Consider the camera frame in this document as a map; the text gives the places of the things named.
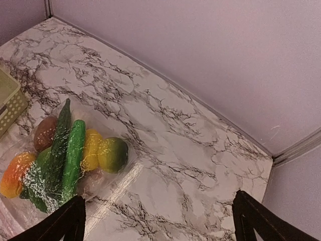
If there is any clear zip top bag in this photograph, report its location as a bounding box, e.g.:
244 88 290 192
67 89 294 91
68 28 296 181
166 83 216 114
1 98 136 240

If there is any right aluminium frame post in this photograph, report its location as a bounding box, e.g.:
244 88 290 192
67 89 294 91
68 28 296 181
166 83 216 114
272 129 320 167

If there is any light green cucumber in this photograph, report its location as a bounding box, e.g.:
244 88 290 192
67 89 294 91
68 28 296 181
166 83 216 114
61 119 86 203

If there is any brown potato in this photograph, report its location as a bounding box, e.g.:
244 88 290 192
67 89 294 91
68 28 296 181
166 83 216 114
34 116 58 152

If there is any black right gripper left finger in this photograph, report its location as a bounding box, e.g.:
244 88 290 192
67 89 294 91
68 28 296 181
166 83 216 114
10 196 86 241

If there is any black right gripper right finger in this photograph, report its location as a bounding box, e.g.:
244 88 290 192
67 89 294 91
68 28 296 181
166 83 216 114
232 190 316 241

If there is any green white bok choy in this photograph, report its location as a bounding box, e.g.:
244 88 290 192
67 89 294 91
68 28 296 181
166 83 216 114
19 147 51 199

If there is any orange yellow mango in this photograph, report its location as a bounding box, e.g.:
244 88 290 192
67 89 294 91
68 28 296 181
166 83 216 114
1 152 36 198

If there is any dark green cucumber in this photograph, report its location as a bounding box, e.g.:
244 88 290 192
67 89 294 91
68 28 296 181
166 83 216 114
30 99 71 213

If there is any beige perforated plastic basket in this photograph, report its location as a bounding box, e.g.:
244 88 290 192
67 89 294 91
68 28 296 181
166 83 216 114
1 68 28 137

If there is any yellow lemon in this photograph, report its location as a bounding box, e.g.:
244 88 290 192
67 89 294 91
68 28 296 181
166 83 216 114
81 129 103 172

